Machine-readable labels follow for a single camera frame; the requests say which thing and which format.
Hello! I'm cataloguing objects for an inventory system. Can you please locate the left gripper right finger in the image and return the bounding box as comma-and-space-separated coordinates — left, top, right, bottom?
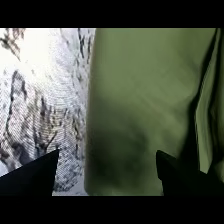
155, 149, 224, 197

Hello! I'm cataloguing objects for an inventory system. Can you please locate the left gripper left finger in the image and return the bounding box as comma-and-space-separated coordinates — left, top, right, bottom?
0, 148, 61, 197

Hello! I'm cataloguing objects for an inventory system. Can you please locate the olive green T-shirt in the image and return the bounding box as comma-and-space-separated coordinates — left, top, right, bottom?
83, 27, 224, 197

